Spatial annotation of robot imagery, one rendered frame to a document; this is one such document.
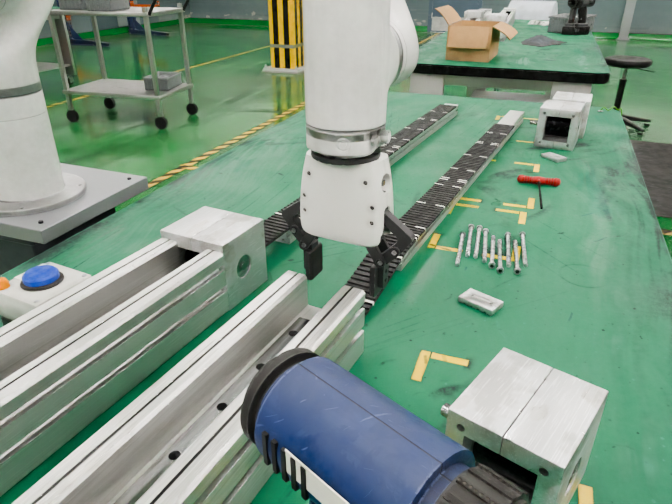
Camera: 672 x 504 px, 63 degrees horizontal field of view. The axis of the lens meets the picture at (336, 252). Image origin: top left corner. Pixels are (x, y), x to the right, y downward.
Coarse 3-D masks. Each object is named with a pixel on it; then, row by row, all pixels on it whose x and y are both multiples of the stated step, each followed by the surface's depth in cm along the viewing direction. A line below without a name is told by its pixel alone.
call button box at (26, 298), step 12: (48, 264) 70; (60, 276) 66; (72, 276) 67; (84, 276) 67; (12, 288) 64; (24, 288) 64; (36, 288) 64; (48, 288) 64; (60, 288) 64; (0, 300) 64; (12, 300) 63; (24, 300) 62; (36, 300) 62; (48, 300) 63; (0, 312) 66; (12, 312) 64; (24, 312) 63
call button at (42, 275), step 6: (30, 270) 66; (36, 270) 66; (42, 270) 65; (48, 270) 66; (54, 270) 66; (24, 276) 64; (30, 276) 64; (36, 276) 64; (42, 276) 64; (48, 276) 64; (54, 276) 65; (24, 282) 64; (30, 282) 64; (36, 282) 64; (42, 282) 64; (48, 282) 64
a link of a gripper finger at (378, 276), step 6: (384, 252) 62; (390, 252) 61; (396, 252) 60; (384, 258) 62; (390, 258) 61; (372, 270) 62; (378, 270) 63; (384, 270) 63; (372, 276) 62; (378, 276) 63; (384, 276) 63; (372, 282) 63; (378, 282) 63; (384, 282) 64; (372, 288) 63; (378, 288) 64; (372, 294) 63
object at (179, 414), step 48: (288, 288) 60; (240, 336) 52; (288, 336) 57; (336, 336) 56; (192, 384) 47; (240, 384) 50; (96, 432) 41; (144, 432) 43; (192, 432) 45; (240, 432) 42; (48, 480) 38; (96, 480) 39; (144, 480) 41; (192, 480) 38; (240, 480) 44
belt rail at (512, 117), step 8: (512, 112) 154; (520, 112) 154; (504, 120) 146; (512, 120) 146; (520, 120) 154; (496, 152) 129; (488, 160) 122; (480, 168) 117; (472, 176) 111; (464, 192) 107; (456, 200) 102; (448, 208) 98; (440, 216) 95; (432, 224) 92; (424, 232) 87; (432, 232) 92; (424, 240) 88; (416, 248) 85; (408, 256) 82; (400, 264) 80
